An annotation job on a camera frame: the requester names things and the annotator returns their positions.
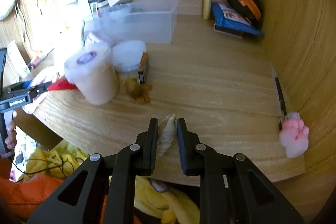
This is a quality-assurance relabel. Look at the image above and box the orange cloth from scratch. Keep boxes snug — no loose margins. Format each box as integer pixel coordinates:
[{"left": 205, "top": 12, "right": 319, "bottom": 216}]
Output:
[{"left": 0, "top": 176, "right": 111, "bottom": 224}]

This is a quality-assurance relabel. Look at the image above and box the thin black cable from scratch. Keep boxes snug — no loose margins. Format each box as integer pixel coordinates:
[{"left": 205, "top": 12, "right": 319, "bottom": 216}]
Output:
[{"left": 12, "top": 153, "right": 88, "bottom": 178}]

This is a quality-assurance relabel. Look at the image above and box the person's left hand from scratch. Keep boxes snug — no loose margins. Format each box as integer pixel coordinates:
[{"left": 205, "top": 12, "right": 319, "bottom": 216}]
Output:
[{"left": 6, "top": 110, "right": 18, "bottom": 151}]

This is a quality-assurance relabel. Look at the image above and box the small orange box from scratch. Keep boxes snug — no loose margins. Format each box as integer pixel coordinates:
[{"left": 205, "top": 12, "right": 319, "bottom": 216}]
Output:
[{"left": 137, "top": 52, "right": 150, "bottom": 85}]

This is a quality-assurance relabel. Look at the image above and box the blue pouch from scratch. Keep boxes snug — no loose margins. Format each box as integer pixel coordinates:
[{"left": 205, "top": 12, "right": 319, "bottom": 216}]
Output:
[{"left": 211, "top": 2, "right": 264, "bottom": 37}]

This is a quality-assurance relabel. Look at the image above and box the crumpled clear plastic bag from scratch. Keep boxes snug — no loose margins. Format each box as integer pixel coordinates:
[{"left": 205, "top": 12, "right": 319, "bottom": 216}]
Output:
[{"left": 83, "top": 31, "right": 111, "bottom": 48}]

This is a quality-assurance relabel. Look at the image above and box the yellow brown toy figure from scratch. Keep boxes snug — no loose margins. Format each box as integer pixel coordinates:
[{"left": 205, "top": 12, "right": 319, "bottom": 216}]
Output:
[{"left": 125, "top": 78, "right": 153, "bottom": 105}]

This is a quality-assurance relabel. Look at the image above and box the wooden desk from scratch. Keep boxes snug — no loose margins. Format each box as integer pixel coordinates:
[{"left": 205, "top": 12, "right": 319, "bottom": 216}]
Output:
[{"left": 31, "top": 13, "right": 306, "bottom": 185}]

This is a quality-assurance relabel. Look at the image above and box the beige spiral seashell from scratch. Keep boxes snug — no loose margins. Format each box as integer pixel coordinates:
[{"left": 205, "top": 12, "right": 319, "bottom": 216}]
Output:
[{"left": 157, "top": 114, "right": 177, "bottom": 157}]

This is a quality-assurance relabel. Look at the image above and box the pink paw squishy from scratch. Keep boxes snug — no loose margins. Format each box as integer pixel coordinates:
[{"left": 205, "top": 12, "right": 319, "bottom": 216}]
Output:
[{"left": 279, "top": 112, "right": 310, "bottom": 159}]

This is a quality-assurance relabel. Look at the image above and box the clear plastic storage box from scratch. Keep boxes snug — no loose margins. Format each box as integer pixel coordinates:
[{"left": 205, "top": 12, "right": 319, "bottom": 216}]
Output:
[{"left": 92, "top": 0, "right": 179, "bottom": 45}]

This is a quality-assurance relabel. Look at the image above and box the pink white cloth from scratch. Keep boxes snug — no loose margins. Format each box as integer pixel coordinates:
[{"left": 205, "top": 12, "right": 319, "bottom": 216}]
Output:
[{"left": 23, "top": 66, "right": 65, "bottom": 112}]

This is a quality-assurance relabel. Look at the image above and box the black orange round case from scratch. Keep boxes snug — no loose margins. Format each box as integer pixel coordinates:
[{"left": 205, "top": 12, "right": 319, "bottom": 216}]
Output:
[{"left": 227, "top": 0, "right": 262, "bottom": 25}]

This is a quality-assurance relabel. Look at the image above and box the white carton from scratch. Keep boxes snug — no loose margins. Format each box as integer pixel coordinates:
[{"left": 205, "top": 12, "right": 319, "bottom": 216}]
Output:
[{"left": 55, "top": 0, "right": 92, "bottom": 39}]

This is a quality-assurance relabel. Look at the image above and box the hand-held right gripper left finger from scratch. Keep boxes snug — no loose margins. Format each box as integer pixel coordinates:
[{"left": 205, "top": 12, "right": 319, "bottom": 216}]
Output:
[{"left": 26, "top": 118, "right": 160, "bottom": 224}]

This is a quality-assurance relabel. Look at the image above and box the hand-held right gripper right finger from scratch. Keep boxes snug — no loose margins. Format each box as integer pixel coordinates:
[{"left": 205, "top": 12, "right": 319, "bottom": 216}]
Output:
[{"left": 176, "top": 118, "right": 306, "bottom": 224}]

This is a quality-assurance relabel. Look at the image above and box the pink round case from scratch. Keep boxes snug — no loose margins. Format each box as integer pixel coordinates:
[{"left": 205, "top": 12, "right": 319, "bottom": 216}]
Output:
[{"left": 112, "top": 40, "right": 147, "bottom": 73}]

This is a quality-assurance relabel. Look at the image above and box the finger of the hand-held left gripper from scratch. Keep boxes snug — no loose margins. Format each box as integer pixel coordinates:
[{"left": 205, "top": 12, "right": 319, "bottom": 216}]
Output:
[
  {"left": 3, "top": 81, "right": 33, "bottom": 94},
  {"left": 29, "top": 82, "right": 52, "bottom": 102}
]

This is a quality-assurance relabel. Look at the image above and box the small yellow jar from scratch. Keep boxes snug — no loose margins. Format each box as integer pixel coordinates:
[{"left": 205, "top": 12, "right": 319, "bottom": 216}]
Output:
[{"left": 202, "top": 0, "right": 212, "bottom": 20}]

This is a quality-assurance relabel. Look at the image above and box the yellow plush toy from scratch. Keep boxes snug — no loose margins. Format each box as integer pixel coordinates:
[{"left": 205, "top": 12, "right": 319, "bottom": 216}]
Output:
[{"left": 25, "top": 140, "right": 200, "bottom": 224}]

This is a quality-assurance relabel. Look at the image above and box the red white tube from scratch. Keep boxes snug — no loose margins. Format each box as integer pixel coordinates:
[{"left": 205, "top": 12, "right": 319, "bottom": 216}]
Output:
[{"left": 28, "top": 46, "right": 56, "bottom": 70}]

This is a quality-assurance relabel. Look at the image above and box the red envelope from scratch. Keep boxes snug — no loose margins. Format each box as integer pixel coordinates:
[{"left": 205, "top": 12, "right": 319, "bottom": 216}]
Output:
[{"left": 47, "top": 77, "right": 79, "bottom": 92}]

